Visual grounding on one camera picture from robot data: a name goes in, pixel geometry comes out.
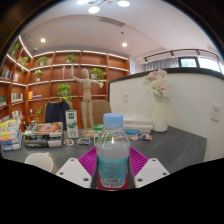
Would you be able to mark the chair with dark jacket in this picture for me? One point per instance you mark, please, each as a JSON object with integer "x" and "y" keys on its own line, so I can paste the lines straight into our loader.
{"x": 57, "y": 113}

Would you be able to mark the colourful book stack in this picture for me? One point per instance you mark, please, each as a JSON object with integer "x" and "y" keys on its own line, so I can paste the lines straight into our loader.
{"x": 10, "y": 135}

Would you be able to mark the cream cup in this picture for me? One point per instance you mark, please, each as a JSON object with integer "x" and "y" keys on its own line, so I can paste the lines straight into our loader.
{"x": 40, "y": 161}

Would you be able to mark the ceiling lamp with round lights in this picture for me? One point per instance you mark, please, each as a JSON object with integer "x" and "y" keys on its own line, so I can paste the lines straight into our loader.
{"x": 101, "y": 5}

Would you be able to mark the window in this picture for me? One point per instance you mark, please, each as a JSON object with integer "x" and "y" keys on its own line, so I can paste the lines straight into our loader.
{"x": 203, "y": 64}

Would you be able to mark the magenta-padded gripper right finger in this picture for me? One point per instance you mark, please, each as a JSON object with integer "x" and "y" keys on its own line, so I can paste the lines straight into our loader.
{"x": 151, "y": 171}

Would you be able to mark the white vase with flowers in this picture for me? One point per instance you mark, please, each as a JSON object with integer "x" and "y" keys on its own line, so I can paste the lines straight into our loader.
{"x": 160, "y": 115}

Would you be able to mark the clear blue-capped water bottle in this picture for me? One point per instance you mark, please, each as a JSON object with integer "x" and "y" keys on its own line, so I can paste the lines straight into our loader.
{"x": 112, "y": 156}

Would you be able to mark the dark book stack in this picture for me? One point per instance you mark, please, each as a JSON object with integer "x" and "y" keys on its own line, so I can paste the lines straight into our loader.
{"x": 43, "y": 135}

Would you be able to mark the small colourful sticker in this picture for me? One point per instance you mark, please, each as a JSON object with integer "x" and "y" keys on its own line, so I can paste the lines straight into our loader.
{"x": 68, "y": 142}
{"x": 146, "y": 137}
{"x": 83, "y": 141}

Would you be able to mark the small green-white box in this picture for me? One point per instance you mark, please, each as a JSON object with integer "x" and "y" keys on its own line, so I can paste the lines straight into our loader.
{"x": 98, "y": 131}

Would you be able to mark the white wall switch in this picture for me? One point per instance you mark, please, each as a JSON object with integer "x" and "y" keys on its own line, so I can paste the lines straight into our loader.
{"x": 125, "y": 97}

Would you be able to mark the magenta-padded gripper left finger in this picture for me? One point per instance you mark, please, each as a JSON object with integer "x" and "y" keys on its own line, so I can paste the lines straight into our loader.
{"x": 74, "y": 172}

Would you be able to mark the wooden shelf unit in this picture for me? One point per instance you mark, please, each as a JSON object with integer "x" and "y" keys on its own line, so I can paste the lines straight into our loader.
{"x": 50, "y": 80}

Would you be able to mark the white wall socket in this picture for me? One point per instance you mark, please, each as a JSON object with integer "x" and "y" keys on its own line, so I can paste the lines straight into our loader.
{"x": 216, "y": 112}

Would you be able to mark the tan chair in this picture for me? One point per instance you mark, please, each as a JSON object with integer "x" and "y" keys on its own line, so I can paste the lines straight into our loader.
{"x": 100, "y": 111}

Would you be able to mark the wooden artist mannequin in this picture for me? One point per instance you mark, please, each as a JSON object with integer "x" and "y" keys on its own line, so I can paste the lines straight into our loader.
{"x": 86, "y": 100}

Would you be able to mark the tall green-white carton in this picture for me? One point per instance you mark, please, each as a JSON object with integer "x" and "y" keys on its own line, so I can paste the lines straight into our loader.
{"x": 72, "y": 124}

